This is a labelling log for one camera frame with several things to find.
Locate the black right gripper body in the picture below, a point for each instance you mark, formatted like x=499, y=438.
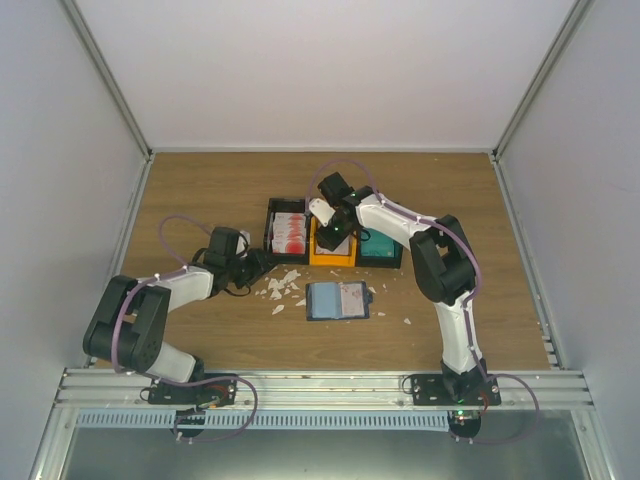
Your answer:
x=339, y=236

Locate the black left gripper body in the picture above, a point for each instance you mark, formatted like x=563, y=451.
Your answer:
x=240, y=274

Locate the red white playing card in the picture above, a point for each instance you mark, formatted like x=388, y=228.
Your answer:
x=353, y=300

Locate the blue card holder wallet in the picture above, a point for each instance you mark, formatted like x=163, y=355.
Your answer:
x=323, y=301

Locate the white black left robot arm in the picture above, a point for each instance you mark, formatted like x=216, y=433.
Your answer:
x=128, y=326

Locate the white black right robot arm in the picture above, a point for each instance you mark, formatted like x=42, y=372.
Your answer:
x=445, y=268

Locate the yellow middle card bin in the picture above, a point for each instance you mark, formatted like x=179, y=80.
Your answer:
x=343, y=256

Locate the red white card stack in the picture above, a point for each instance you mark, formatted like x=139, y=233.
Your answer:
x=289, y=233

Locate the teal card stack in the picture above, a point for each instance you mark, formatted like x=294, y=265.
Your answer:
x=376, y=244

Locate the black left card bin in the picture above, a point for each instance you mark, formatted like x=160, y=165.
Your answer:
x=292, y=206

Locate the black card bin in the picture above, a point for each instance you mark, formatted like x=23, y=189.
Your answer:
x=292, y=206
x=379, y=262

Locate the black right card bin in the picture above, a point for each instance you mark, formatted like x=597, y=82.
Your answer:
x=379, y=262

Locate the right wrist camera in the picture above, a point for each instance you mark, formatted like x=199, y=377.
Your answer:
x=321, y=210

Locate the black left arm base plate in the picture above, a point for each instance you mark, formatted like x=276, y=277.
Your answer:
x=219, y=391

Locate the grey slotted cable duct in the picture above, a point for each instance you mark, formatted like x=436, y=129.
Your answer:
x=268, y=420

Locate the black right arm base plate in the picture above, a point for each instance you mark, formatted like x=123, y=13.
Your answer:
x=435, y=389

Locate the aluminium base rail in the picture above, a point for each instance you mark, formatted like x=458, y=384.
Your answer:
x=328, y=390

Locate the aluminium corner post left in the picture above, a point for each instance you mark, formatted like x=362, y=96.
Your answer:
x=96, y=57

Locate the aluminium corner post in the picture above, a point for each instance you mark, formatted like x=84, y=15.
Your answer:
x=96, y=57
x=567, y=30

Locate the aluminium corner post right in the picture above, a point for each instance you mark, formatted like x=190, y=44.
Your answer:
x=567, y=30

